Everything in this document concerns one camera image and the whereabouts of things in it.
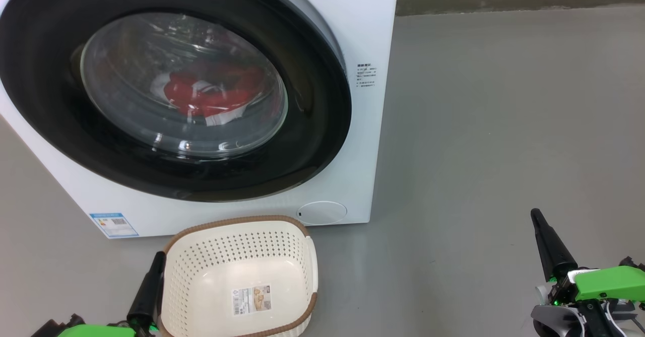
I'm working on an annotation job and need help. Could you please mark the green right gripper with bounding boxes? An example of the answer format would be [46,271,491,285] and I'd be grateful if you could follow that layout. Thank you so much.
[530,208,645,307]

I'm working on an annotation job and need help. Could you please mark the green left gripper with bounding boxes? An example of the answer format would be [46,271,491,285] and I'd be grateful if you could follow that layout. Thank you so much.
[56,251,167,337]

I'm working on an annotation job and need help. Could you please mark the red and white garment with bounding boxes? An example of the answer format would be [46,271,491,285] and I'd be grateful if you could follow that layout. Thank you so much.
[164,65,265,126]

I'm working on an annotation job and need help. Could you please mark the round glass washer door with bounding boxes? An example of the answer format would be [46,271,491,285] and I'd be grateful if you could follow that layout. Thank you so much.
[0,0,352,203]

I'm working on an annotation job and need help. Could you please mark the cream perforated laundry basket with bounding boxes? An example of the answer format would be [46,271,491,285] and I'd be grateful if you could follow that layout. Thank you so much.
[158,215,318,337]

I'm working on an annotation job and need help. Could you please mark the printed label sticker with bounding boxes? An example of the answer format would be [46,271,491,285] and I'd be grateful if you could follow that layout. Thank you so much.
[232,285,272,316]

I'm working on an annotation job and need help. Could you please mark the white front-load washing machine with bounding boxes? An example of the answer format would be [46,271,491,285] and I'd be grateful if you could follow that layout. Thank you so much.
[0,0,400,239]

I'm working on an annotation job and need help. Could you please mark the blue energy label sticker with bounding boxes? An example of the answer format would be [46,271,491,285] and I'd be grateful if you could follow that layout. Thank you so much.
[90,213,139,239]

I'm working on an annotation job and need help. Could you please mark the round white filter cover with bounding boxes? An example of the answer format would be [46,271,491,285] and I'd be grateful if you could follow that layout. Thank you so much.
[296,201,348,226]

